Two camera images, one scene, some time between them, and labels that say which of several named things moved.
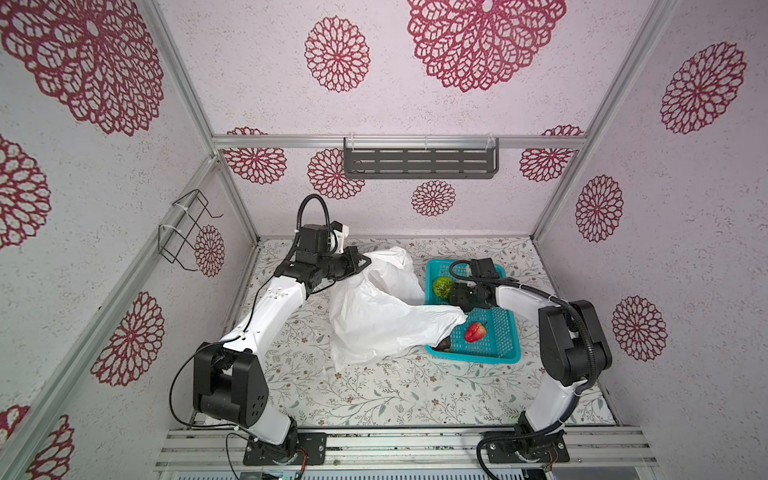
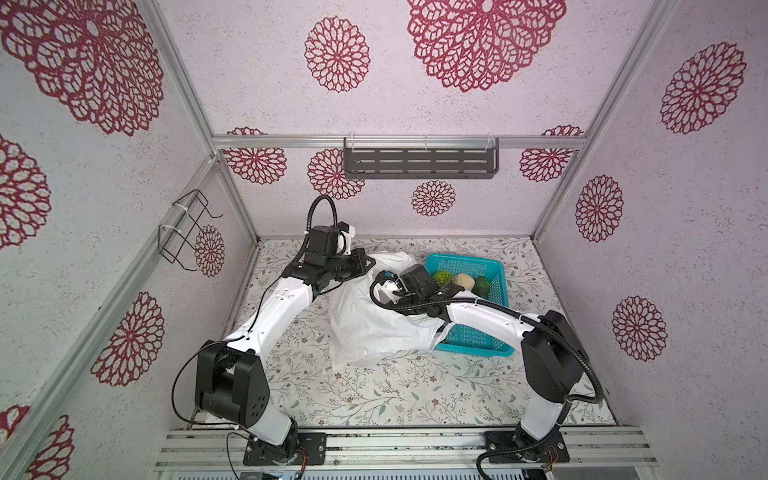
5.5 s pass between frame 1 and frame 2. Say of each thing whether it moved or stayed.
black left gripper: stayed
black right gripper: moved
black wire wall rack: stayed
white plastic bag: stayed
